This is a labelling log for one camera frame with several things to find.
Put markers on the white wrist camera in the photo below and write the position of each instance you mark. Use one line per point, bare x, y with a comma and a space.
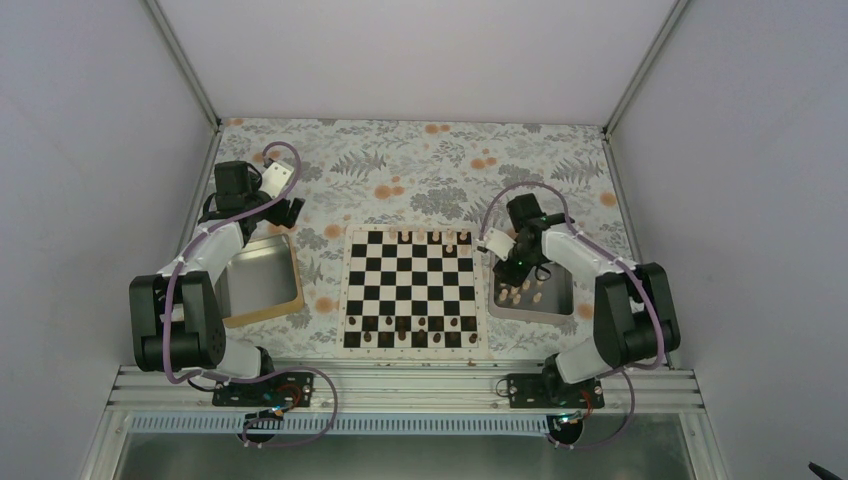
275, 179
498, 243

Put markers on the aluminium rail frame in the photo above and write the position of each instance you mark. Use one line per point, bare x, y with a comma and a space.
409, 387

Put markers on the metal tray with light pieces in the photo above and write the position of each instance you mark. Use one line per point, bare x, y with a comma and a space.
546, 296

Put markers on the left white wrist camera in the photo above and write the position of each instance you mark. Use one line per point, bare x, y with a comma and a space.
275, 179

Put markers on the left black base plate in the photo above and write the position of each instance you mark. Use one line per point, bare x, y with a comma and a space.
293, 389

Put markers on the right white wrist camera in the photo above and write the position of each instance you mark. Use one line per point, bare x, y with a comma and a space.
498, 243

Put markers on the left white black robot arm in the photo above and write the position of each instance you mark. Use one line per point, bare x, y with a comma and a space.
176, 321

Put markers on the dark piece row one left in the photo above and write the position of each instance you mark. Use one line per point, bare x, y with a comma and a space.
386, 340

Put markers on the empty metal tray wooden rim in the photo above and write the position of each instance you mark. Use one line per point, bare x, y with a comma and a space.
260, 283

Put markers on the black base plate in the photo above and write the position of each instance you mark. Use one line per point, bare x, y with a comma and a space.
293, 389
537, 391

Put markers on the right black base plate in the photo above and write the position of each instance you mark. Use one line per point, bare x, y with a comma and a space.
537, 391

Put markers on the floral patterned table mat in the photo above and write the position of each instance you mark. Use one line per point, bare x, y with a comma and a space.
418, 174

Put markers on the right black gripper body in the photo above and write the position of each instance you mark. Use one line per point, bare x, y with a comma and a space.
520, 273

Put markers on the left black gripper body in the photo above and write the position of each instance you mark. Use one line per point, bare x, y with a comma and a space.
278, 217

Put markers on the black white chessboard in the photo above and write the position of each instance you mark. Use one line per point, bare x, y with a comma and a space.
384, 278

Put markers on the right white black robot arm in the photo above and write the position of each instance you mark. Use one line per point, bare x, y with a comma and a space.
634, 322

